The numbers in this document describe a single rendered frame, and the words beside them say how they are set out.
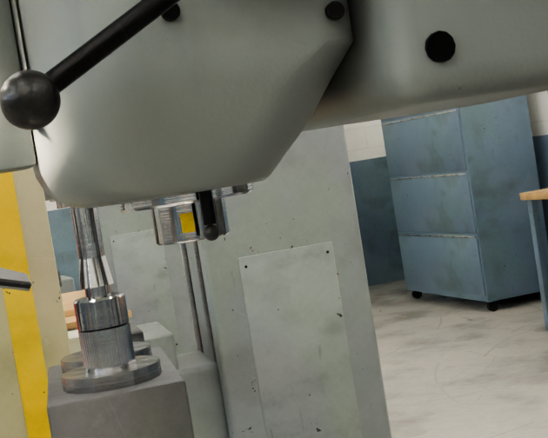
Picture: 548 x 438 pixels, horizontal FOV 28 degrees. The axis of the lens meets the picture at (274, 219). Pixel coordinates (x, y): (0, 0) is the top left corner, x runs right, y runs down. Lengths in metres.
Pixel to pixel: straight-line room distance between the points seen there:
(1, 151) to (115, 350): 0.37
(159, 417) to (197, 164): 0.38
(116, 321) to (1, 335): 1.44
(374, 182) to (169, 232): 9.84
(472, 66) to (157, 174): 0.19
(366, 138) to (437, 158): 2.30
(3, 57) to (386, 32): 0.22
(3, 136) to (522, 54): 0.31
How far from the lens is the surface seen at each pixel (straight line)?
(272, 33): 0.62
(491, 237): 7.97
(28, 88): 0.55
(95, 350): 0.99
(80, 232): 0.99
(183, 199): 0.65
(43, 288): 2.42
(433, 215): 8.49
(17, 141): 0.66
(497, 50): 0.65
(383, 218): 10.53
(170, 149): 0.62
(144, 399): 0.96
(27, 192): 2.41
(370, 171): 10.49
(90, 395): 0.96
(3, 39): 0.67
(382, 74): 0.63
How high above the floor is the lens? 1.32
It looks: 3 degrees down
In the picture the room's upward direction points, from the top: 9 degrees counter-clockwise
